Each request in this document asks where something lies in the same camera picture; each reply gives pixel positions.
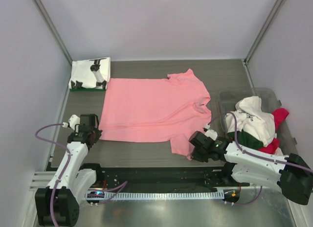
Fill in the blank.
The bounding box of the folded white printed t shirt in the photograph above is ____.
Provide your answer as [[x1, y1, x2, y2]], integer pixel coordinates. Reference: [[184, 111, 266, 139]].
[[68, 57, 111, 91]]

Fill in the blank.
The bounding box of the folded green t shirt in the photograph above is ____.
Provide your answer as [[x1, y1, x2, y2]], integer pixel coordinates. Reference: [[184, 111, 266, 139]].
[[69, 88, 106, 92]]

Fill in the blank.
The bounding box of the aluminium frame post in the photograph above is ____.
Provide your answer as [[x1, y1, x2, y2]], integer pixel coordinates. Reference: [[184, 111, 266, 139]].
[[243, 0, 286, 66], [32, 0, 73, 65]]

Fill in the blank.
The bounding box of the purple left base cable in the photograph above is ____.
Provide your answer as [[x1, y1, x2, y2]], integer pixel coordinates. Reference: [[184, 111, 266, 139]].
[[87, 181, 128, 203]]

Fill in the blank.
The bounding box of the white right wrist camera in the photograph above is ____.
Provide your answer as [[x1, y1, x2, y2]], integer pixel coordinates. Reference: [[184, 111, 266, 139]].
[[203, 124, 218, 140]]

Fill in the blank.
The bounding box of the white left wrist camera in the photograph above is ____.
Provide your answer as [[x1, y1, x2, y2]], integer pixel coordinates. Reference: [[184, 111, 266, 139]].
[[62, 114, 80, 131]]

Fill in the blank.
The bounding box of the right aluminium frame post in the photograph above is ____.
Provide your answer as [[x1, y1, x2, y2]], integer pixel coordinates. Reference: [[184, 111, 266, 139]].
[[243, 0, 286, 66]]

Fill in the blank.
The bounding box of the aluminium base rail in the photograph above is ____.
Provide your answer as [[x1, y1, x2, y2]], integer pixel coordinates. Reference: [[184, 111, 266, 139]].
[[30, 171, 55, 190]]

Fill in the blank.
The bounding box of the dark green crumpled t shirt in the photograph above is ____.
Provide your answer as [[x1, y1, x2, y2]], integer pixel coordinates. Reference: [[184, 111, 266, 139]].
[[227, 130, 264, 150]]

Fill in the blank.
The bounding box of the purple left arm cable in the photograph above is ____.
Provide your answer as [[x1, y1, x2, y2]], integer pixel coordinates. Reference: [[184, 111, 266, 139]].
[[35, 123, 73, 227]]

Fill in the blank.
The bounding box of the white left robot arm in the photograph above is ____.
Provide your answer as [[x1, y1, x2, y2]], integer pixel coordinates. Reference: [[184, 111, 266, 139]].
[[35, 114, 104, 227]]

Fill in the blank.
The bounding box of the white crumpled t shirt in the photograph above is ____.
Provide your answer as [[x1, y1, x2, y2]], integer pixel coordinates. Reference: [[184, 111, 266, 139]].
[[225, 96, 283, 156]]

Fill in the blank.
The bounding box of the clear plastic bin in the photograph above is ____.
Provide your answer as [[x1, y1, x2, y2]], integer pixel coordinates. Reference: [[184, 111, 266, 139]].
[[218, 87, 298, 155]]

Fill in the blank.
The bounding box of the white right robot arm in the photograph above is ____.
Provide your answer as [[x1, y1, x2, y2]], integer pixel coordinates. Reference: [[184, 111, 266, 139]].
[[189, 131, 313, 205]]

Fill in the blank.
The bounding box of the magenta crumpled t shirt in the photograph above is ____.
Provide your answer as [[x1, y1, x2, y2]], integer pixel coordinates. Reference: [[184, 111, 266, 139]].
[[258, 108, 289, 155]]

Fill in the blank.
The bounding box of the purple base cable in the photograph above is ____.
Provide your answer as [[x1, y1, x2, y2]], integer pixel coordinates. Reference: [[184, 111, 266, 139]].
[[87, 181, 128, 203], [224, 185, 264, 207]]

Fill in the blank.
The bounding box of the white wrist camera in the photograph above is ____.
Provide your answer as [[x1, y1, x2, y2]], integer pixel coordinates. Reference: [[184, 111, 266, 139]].
[[203, 124, 218, 140], [62, 114, 80, 131]]

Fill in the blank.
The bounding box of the white slotted cable duct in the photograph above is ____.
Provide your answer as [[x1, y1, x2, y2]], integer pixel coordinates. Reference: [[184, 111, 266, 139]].
[[85, 190, 224, 202]]

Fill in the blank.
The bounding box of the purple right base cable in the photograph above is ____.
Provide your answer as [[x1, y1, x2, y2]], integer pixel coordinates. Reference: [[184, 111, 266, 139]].
[[224, 185, 264, 207]]

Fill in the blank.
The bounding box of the pink t shirt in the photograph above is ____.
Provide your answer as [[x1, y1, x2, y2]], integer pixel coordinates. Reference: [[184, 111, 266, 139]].
[[99, 69, 212, 159]]

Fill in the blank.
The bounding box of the left aluminium frame post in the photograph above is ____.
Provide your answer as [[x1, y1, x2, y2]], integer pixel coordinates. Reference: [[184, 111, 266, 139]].
[[32, 0, 73, 65]]

